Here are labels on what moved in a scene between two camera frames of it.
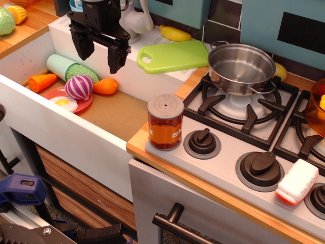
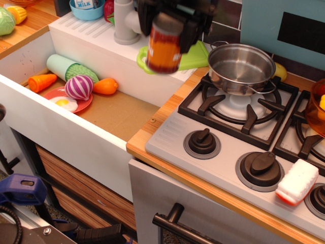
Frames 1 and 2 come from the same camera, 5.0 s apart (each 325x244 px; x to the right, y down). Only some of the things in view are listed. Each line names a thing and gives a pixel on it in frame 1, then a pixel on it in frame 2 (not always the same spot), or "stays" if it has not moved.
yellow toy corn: [19, 13] stays
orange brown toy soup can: [165, 114] to [164, 50]
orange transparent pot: [315, 114] stays
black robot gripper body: [101, 20] to [196, 16]
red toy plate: [60, 92] stays
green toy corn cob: [75, 69] stays
